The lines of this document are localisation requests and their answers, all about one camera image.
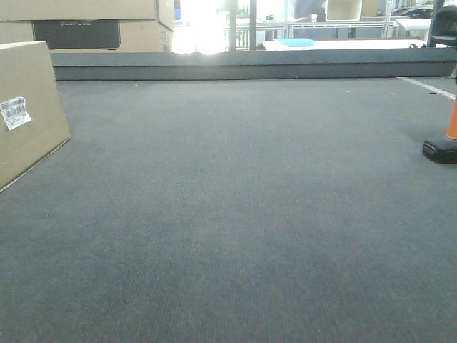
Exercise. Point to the dark conveyor side rail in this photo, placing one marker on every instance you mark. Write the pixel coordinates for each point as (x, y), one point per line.
(312, 64)

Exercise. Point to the metal workbench table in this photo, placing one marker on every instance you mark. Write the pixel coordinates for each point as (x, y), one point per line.
(342, 30)

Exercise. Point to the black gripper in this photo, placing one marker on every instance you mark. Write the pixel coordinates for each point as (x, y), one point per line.
(443, 27)

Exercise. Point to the blue foam sheet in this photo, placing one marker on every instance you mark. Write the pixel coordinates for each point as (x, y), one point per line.
(299, 43)

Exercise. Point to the large stacked cardboard boxes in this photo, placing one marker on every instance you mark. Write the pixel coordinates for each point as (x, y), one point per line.
(90, 26)

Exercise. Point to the brown cardboard package with label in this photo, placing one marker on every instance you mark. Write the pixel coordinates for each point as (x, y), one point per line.
(33, 122)

